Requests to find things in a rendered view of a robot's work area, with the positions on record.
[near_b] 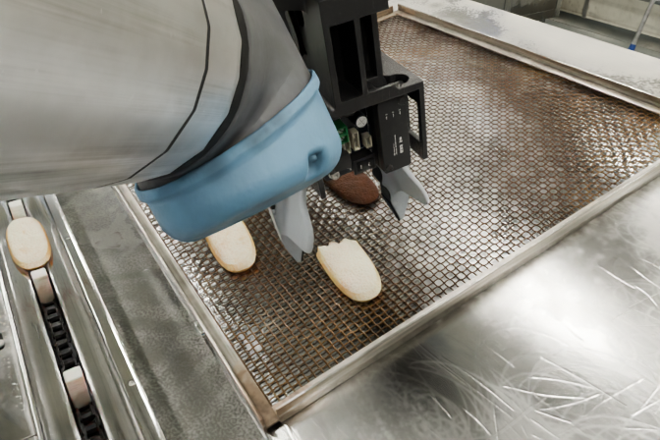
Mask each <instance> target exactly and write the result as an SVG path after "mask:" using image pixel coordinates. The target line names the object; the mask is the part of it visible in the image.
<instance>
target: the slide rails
mask: <svg viewBox="0 0 660 440"><path fill-rule="evenodd" d="M23 202H24V205H25V208H26V210H27V215H28V217H31V218H34V219H36V220H37V221H38V222H39V223H40V224H41V225H42V226H43V228H44V230H45V232H46V234H47V237H48V240H49V243H50V246H51V254H50V258H49V261H48V262H47V263H46V267H47V270H48V272H49V275H50V278H51V281H52V284H53V286H54V289H55V292H56V295H57V297H58V300H59V303H60V306H61V308H62V310H63V313H64V316H65V319H66V321H67V324H68V327H69V330H70V333H71V335H72V338H73V341H74V344H75V346H76V349H77V352H78V355H79V358H80V360H81V363H82V368H83V370H84V373H85V376H86V379H87V382H88V384H89V387H90V390H91V393H92V395H93V398H94V401H95V403H96V406H97V408H98V411H99V414H100V417H101V419H102V422H103V425H104V428H105V431H106V433H107V436H108V439H109V440H144V438H143V436H142V434H141V431H140V429H139V426H138V423H137V420H136V418H135V415H134V413H133V411H132V408H131V406H130V403H129V401H128V399H127V396H126V394H125V391H124V389H123V387H122V384H121V382H120V380H119V377H118V375H117V372H116V370H115V368H114V365H113V363H112V360H111V358H110V357H109V354H108V352H107V349H106V347H105V345H104V342H103V340H102V337H101V335H100V333H99V330H98V328H97V325H96V323H95V321H94V318H93V316H92V313H91V311H90V309H89V306H88V304H87V301H86V299H85V297H84V294H83V290H82V288H81V286H80V283H79V281H78V278H77V276H76V274H75V271H74V269H73V266H72V264H71V262H70V259H69V257H68V255H67V253H66V251H65V248H64V246H63V243H62V241H61V239H60V236H59V234H58V231H57V229H56V227H55V224H54V222H53V220H52V217H51V215H50V212H49V210H48V208H47V205H46V203H45V200H44V198H43V196H42V195H40V196H33V197H26V198H23ZM11 222H12V219H11V215H10V212H9V209H8V206H7V203H6V200H4V201H0V265H1V269H2V273H3V277H4V281H5V285H6V289H7V293H8V296H9V300H10V304H11V308H12V311H13V315H14V319H15V323H16V326H17V330H18V334H19V338H20V342H21V346H22V350H23V354H24V358H25V361H26V365H27V372H28V376H29V380H30V384H31V388H32V391H33V394H34V398H35V402H36V406H37V410H38V414H39V418H40V421H41V425H42V429H43V433H44V437H45V440H81V437H80V435H79V431H78V428H77V425H76V422H75V419H74V416H73V412H72V409H71V406H70V403H69V400H68V397H67V393H66V390H65V387H64V384H63V381H62V377H61V374H60V371H59V368H58V365H57V362H56V358H55V356H54V353H53V350H52V347H51V344H50V340H49V337H48V334H47V331H46V328H45V324H44V321H43V318H42V315H41V312H40V309H39V305H38V302H37V299H36V296H35V293H34V290H33V286H32V283H31V280H30V278H29V275H28V271H27V270H24V269H23V268H21V267H20V266H18V265H17V264H16V262H15V261H14V260H13V258H12V256H11V254H10V252H9V249H8V245H7V240H6V232H7V228H8V226H9V225H10V223H11Z"/></svg>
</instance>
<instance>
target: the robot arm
mask: <svg viewBox="0 0 660 440"><path fill-rule="evenodd" d="M387 9H389V2H388V0H0V201H4V200H11V199H18V198H26V197H33V196H40V195H47V194H54V193H67V192H74V191H82V190H89V189H96V188H104V187H111V186H118V185H124V184H132V183H135V192H136V194H137V198H138V199H139V200H140V201H142V202H145V203H147V204H148V206H149V208H150V209H151V211H152V213H153V215H154V216H155V218H156V220H157V222H158V224H159V225H160V227H161V229H162V230H163V231H164V232H165V233H166V234H167V235H168V236H170V237H171V238H173V239H174V240H177V241H180V242H184V243H190V242H195V241H198V240H201V239H203V238H206V237H208V236H211V235H213V234H215V233H218V232H220V231H222V230H224V229H226V228H228V227H231V226H233V225H235V224H237V223H239V222H241V221H243V220H245V219H247V218H249V217H250V216H252V215H254V214H256V213H258V212H260V211H262V210H264V209H266V208H268V209H269V212H270V215H271V218H272V220H273V223H274V225H275V228H276V231H277V233H278V235H279V237H280V239H281V241H282V243H283V245H284V246H285V248H286V250H287V251H288V252H289V254H290V255H291V256H292V257H293V258H294V259H295V261H296V262H301V261H303V252H306V253H311V252H312V249H313V241H314V235H313V228H312V225H311V221H310V218H309V214H308V210H307V206H306V191H307V189H308V188H309V186H310V185H311V186H312V187H313V188H314V190H315V191H316V192H317V194H318V195H319V196H320V198H321V199H323V198H326V192H325V187H324V182H323V179H324V180H325V181H326V182H328V181H331V180H337V179H339V177H342V175H345V174H347V173H350V172H353V171H354V173H355V175H357V174H360V173H362V172H365V171H368V170H370V169H372V174H373V176H374V177H375V178H376V179H377V180H378V181H379V182H380V187H381V195H382V197H383V198H384V200H385V201H386V203H387V204H388V206H389V207H390V209H391V210H392V212H393V213H394V215H395V216H396V218H397V219H398V220H399V221H400V220H402V219H404V217H405V213H406V210H407V206H408V202H409V196H411V197H413V198H414V199H416V200H418V201H419V202H421V203H422V204H424V205H427V204H428V203H429V197H428V195H427V193H426V191H425V189H424V187H423V186H422V184H421V183H420V182H419V181H418V179H417V178H416V177H415V176H414V174H413V173H412V172H411V170H410V164H411V163H412V161H411V149H412V150H413V151H414V152H415V153H416V154H418V155H419V156H420V157H421V158H422V159H423V160H424V159H427V158H428V152H427V135H426V119H425V101H424V84H423V80H422V79H420V78H419V77H417V76H416V75H415V74H413V73H412V72H410V71H409V70H408V69H406V68H405V67H403V66H402V65H400V64H399V63H398V62H396V61H395V60H393V59H392V58H390V57H389V56H388V55H386V54H385V53H383V52H382V51H381V50H380V40H379V30H378V21H377V13H378V12H381V11H384V10H387ZM408 96H409V97H410V98H411V99H413V100H414V101H415V102H417V115H418V129H419V135H418V134H416V133H415V132H414V131H413V130H412V129H411V123H410V110H409V98H408Z"/></svg>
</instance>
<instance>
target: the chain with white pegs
mask: <svg viewBox="0 0 660 440"><path fill-rule="evenodd" d="M8 203H9V207H10V210H11V213H12V216H13V219H14V220H16V219H19V218H23V217H27V216H26V213H25V210H24V207H23V204H22V201H21V199H20V198H18V199H11V201H10V200H8ZM30 275H31V278H32V281H33V284H34V286H35V289H36V292H37V295H38V298H39V301H40V304H41V308H42V311H43V314H44V317H45V320H46V323H47V326H48V329H49V333H50V336H51V339H52V342H53V345H54V348H55V351H56V354H57V358H58V360H59V363H60V366H61V369H62V372H63V376H64V379H65V382H66V385H67V388H68V391H69V394H70V397H71V400H72V403H73V407H74V410H75V413H76V416H77V419H78V422H79V425H80V429H81V432H82V437H83V440H85V439H86V440H106V439H105V436H104V433H103V431H102V428H101V425H100V422H99V419H98V416H97V414H96V411H95V408H94V405H93V403H92V400H91V397H90V395H89V392H88V389H87V386H86V383H85V380H84V377H83V372H82V369H81V367H80V365H79V362H78V359H77V357H76V354H75V351H74V348H73V345H72V343H71V340H70V337H69V334H68V331H67V328H66V326H65V323H64V320H63V317H62V314H61V311H60V309H59V306H58V304H57V301H56V298H55V296H54V293H53V290H52V287H51V284H50V281H49V278H48V275H47V272H46V269H45V267H44V266H42V267H40V268H38V269H34V270H30ZM52 304H53V305H52ZM54 304H55V305H54ZM55 307H56V308H55ZM56 310H57V311H56ZM44 311H45V312H44ZM46 311H47V312H46ZM55 312H56V313H55ZM52 313H53V314H52ZM57 313H58V314H57ZM45 314H46V315H45ZM47 314H48V315H47ZM49 314H50V315H49ZM58 316H59V317H58ZM60 316H61V317H60ZM46 317H47V318H46ZM48 317H49V318H48ZM59 319H60V321H59ZM47 320H48V321H47ZM49 320H50V321H49ZM56 321H57V322H56ZM53 322H54V323H53ZM50 323H52V324H50ZM51 327H52V328H51ZM62 327H63V328H62ZM61 329H62V330H61ZM52 330H53V331H52ZM58 330H59V331H58ZM63 330H64V331H63ZM55 331H57V332H55ZM53 332H54V334H53ZM64 333H65V334H64ZM54 336H55V337H54ZM65 336H66V337H65ZM67 336H68V337H67ZM63 338H65V339H63ZM55 339H56V340H55ZM61 339H63V340H61ZM66 339H67V340H66ZM58 340H60V341H58ZM56 341H57V343H56ZM54 342H55V343H54ZM67 342H68V343H67ZM55 345H56V346H55ZM57 345H58V346H57ZM68 345H69V346H68ZM67 347H69V348H67ZM56 348H57V349H56ZM58 348H59V349H58ZM64 348H67V349H64ZM62 349H64V350H62ZM59 350H61V351H60V352H59ZM57 351H58V352H57ZM58 354H59V355H58ZM64 358H67V359H64ZM62 359H64V360H62ZM64 365H65V366H64ZM74 365H76V366H75V367H73V368H70V369H68V370H66V369H67V368H69V367H72V366H74ZM65 368H66V369H65ZM89 407H90V410H89V411H87V412H83V413H81V414H80V412H82V411H84V410H86V409H89ZM93 418H94V420H95V422H92V423H90V424H88V425H86V426H85V427H83V423H87V422H89V421H91V420H93ZM95 423H96V424H95ZM98 425H99V426H98ZM96 426H97V427H96ZM84 429H85V430H84ZM97 429H98V430H97ZM97 431H98V432H99V434H97V435H95V436H93V437H91V438H88V439H87V436H89V435H91V434H93V433H95V432H97ZM85 432H86V433H85ZM86 434H87V436H86ZM99 435H100V436H99Z"/></svg>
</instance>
